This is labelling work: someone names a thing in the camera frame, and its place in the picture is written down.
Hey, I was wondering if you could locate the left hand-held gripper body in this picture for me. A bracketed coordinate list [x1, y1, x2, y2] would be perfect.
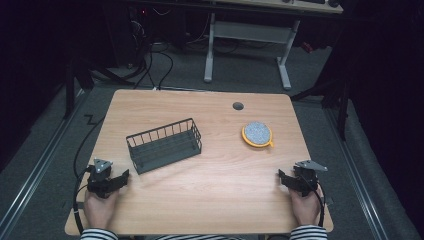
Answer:
[86, 158, 115, 200]

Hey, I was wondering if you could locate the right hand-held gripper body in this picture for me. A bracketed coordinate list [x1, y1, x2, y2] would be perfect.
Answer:
[292, 159, 329, 198]

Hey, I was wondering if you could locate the person's left hand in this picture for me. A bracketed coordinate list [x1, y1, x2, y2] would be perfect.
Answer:
[82, 188, 120, 232]

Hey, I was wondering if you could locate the person's right hand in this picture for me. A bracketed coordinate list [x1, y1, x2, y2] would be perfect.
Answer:
[287, 185, 325, 228]

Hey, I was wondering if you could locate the black metal stand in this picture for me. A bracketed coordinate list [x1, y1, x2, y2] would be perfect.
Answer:
[289, 59, 354, 141]
[62, 49, 134, 120]

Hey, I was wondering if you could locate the person's striped shirt torso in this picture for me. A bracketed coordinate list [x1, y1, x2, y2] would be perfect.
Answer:
[154, 234, 246, 240]

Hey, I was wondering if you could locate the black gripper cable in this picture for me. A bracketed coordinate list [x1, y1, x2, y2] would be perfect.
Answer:
[72, 115, 106, 235]
[298, 173, 327, 228]

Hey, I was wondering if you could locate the metal floor rail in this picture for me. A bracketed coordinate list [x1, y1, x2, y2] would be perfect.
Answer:
[324, 108, 390, 240]
[0, 89, 88, 238]

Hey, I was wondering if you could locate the dark grey wire basket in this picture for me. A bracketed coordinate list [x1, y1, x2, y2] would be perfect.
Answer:
[125, 117, 204, 176]

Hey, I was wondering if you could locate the black floor cable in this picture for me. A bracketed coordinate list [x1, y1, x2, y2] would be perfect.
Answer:
[131, 43, 175, 91]

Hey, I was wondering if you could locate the white frame wooden desk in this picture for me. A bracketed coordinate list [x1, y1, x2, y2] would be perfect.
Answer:
[202, 0, 345, 92]

